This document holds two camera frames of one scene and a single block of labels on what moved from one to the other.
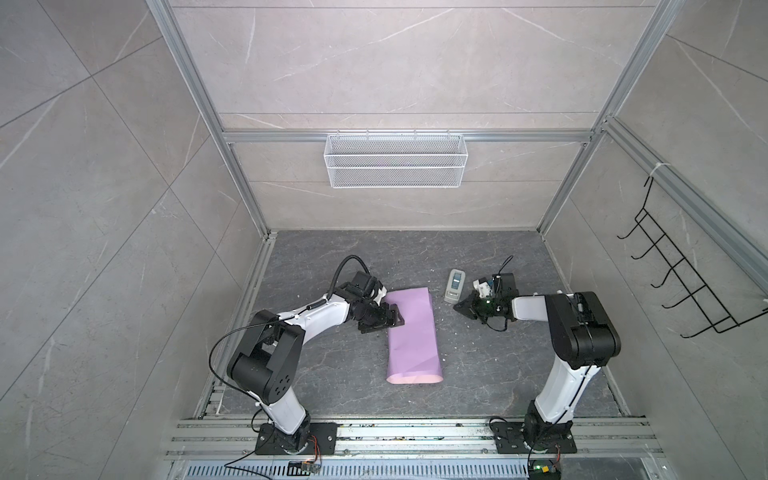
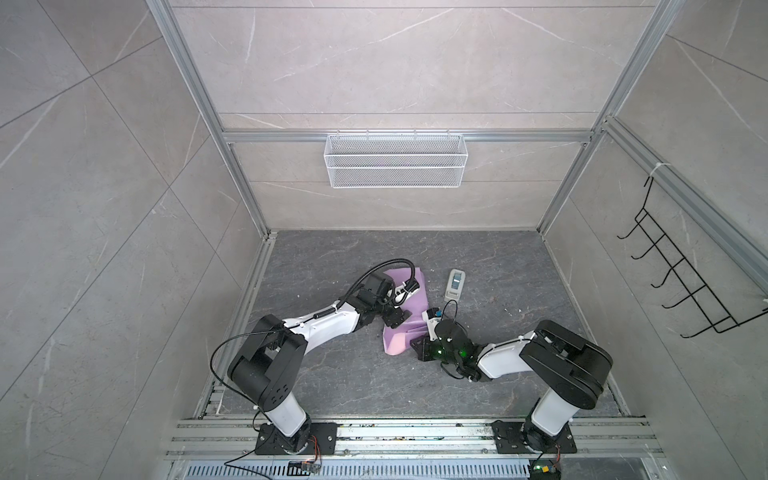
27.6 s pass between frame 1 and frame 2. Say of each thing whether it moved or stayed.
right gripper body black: moved
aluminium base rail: stayed
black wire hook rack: stayed
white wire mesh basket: stayed
